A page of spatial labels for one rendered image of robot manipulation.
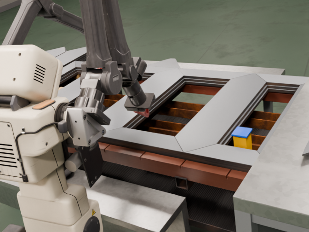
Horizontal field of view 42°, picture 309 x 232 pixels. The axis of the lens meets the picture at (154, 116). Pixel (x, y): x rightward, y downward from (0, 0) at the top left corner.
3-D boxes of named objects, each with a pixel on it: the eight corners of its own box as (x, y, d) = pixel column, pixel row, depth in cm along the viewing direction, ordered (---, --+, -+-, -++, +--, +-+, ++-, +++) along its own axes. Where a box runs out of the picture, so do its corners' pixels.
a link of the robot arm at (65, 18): (29, 15, 162) (52, 14, 157) (30, 0, 161) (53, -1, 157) (85, 37, 202) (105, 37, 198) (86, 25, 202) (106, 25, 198)
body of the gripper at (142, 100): (131, 95, 149) (123, 82, 144) (156, 96, 145) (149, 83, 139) (125, 109, 146) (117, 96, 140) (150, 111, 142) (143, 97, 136)
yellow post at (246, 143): (241, 171, 162) (238, 130, 154) (253, 174, 160) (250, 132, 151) (237, 178, 159) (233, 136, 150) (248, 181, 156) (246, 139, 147)
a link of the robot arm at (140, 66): (105, 71, 132) (129, 71, 128) (117, 45, 138) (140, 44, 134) (120, 94, 141) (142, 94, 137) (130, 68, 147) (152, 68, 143)
